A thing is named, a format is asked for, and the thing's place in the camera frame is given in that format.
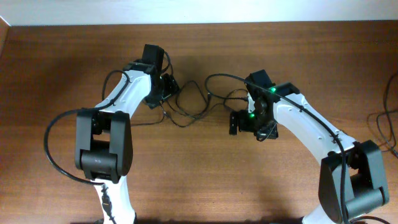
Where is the black usb cable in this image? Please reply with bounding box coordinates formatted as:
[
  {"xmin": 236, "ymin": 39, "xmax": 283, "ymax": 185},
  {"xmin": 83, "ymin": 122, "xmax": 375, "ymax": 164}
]
[{"xmin": 130, "ymin": 79, "xmax": 249, "ymax": 128}]

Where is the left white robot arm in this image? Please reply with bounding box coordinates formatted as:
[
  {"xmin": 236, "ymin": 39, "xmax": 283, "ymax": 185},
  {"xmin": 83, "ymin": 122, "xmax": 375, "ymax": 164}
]
[{"xmin": 75, "ymin": 44, "xmax": 180, "ymax": 223}]

